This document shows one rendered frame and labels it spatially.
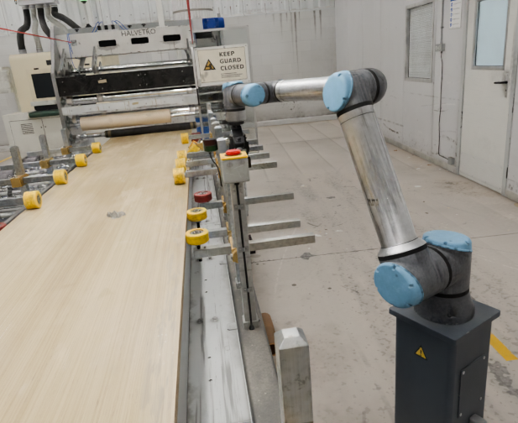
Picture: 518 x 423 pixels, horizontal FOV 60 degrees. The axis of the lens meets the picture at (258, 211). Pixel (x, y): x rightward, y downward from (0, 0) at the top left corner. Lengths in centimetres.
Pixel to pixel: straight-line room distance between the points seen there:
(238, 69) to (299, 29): 664
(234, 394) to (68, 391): 48
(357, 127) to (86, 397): 100
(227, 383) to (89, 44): 376
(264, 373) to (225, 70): 334
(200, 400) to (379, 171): 81
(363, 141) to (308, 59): 944
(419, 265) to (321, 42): 967
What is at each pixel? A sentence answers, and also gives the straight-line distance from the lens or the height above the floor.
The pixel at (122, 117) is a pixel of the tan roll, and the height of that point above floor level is 108.
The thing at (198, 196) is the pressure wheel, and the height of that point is 90.
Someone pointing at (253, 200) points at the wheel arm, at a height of 85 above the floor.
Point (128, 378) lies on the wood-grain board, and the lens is 94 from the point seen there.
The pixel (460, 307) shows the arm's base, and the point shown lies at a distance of 160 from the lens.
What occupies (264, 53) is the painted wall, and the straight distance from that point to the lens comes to 1067.
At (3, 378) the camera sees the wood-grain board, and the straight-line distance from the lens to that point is 107.
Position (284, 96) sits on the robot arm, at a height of 131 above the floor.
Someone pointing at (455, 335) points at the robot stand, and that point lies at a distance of 156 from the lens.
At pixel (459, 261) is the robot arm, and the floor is 81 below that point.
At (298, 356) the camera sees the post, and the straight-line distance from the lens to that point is 54.
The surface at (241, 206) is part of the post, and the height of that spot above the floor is 108.
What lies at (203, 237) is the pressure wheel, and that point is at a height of 89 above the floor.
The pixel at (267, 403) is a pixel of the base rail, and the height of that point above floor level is 70.
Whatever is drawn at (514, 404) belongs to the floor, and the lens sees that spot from 232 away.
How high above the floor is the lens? 145
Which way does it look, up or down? 18 degrees down
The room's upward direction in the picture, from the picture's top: 5 degrees counter-clockwise
